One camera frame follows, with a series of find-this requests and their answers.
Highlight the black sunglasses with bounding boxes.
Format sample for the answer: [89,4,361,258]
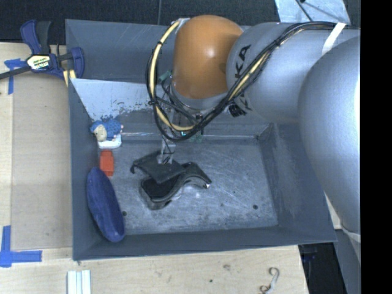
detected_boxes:
[130,150,213,211]

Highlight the orange-red block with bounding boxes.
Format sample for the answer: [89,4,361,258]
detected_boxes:
[99,150,115,178]

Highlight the blue toy hedgehog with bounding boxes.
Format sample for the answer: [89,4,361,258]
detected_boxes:
[89,118,124,150]

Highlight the grey metal bin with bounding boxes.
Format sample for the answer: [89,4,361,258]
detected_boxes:
[64,18,338,262]

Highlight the blue oval pouch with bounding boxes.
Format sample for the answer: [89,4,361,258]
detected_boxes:
[85,167,126,243]

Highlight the pale flat board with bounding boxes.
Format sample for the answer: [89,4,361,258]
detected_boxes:
[10,74,75,251]

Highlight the black cylinder on white bracket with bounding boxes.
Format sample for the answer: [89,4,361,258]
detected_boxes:
[227,100,246,118]

